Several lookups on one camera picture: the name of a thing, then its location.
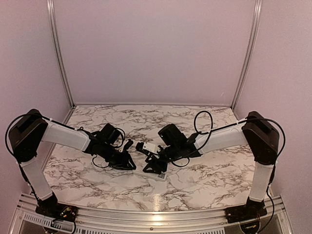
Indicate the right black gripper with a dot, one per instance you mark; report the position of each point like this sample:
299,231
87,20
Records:
156,165

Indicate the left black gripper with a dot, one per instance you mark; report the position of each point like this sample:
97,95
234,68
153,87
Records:
122,164

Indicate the white remote control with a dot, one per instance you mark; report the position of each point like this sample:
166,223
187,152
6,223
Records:
158,177

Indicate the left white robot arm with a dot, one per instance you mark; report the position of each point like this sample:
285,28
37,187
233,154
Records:
26,132

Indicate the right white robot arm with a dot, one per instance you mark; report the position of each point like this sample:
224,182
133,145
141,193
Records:
265,137

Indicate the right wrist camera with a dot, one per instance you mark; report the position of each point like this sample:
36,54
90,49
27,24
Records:
146,146

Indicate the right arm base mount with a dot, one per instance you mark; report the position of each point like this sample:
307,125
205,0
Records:
244,212

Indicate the aluminium front rail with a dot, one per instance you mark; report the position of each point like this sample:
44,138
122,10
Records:
105,221

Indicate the left aluminium corner post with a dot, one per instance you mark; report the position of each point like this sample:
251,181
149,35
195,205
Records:
57,48

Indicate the aluminium corner post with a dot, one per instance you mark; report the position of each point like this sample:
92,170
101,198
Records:
249,52
57,48

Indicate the right aluminium corner post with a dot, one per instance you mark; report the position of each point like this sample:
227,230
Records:
249,52

